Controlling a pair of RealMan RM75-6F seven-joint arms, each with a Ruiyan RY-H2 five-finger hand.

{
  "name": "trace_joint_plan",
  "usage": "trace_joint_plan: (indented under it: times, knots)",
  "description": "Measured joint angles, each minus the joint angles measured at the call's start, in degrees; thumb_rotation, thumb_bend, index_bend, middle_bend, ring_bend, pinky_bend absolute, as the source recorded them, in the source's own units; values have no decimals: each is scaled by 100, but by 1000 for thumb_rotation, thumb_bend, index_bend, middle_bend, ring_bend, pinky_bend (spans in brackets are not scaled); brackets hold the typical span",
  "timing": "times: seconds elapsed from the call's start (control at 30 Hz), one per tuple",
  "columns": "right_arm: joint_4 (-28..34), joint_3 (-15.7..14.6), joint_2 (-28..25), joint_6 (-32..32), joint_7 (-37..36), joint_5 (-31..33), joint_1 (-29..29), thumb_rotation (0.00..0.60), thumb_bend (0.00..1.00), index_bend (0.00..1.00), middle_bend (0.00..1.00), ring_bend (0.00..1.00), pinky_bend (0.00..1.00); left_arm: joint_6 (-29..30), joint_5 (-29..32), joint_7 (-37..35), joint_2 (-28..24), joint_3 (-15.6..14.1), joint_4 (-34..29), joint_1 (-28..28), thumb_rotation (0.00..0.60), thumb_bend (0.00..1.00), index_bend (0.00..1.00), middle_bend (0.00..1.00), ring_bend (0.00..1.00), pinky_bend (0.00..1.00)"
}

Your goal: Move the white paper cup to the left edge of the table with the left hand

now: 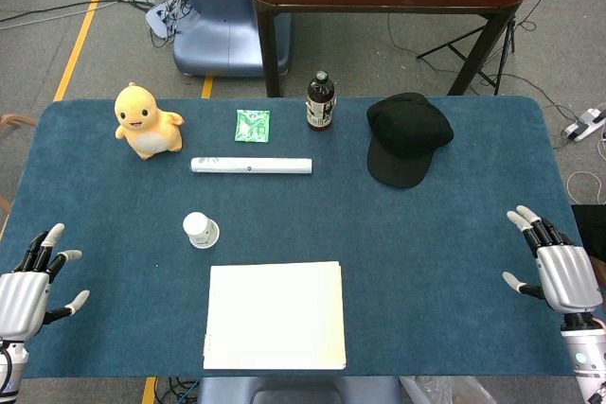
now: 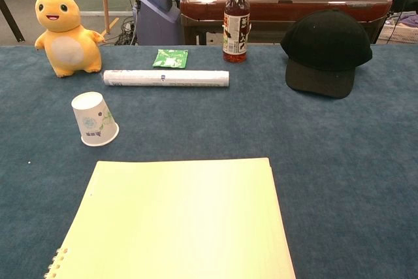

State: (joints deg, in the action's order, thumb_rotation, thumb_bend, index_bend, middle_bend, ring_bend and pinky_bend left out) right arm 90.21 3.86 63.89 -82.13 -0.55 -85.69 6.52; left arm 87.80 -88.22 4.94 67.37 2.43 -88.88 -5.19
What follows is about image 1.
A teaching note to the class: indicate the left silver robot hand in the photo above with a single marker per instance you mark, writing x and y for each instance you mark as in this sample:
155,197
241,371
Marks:
21,295

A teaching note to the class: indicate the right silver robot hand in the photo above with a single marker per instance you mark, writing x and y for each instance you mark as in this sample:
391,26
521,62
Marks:
568,276

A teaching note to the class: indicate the white paper cup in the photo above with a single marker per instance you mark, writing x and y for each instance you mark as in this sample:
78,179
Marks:
200,230

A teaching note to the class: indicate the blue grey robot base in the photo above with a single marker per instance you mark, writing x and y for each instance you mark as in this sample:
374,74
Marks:
293,392

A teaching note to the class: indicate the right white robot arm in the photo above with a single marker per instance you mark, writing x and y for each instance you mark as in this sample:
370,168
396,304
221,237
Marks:
589,361

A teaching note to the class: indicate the black box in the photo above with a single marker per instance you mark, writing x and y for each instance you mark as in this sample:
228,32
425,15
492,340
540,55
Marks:
594,222

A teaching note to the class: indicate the blue felt table mat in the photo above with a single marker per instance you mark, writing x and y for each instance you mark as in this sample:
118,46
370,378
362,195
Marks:
402,243

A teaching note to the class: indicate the wooden chair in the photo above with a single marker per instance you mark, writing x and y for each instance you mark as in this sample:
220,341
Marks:
14,120

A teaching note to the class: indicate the yellow plush duck toy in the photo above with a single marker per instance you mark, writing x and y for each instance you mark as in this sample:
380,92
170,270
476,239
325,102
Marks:
144,127

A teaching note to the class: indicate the black baseball cap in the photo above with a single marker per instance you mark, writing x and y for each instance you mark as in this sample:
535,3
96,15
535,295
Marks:
407,139

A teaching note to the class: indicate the black tripod stand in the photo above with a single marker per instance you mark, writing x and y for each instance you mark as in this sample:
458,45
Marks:
503,54

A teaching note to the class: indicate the white rolled paper tube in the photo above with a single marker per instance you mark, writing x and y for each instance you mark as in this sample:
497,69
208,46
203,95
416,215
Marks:
251,165

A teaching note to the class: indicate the green sachet packet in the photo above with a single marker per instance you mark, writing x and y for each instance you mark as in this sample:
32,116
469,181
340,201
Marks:
252,126

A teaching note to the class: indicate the dark drink bottle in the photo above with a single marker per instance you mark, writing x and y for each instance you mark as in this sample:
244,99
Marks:
320,106

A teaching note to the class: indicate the white power strip with plugs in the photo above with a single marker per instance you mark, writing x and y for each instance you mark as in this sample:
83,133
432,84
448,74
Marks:
163,18

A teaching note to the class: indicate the blue grey machine base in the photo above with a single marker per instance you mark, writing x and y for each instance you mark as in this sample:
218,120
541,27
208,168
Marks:
218,21

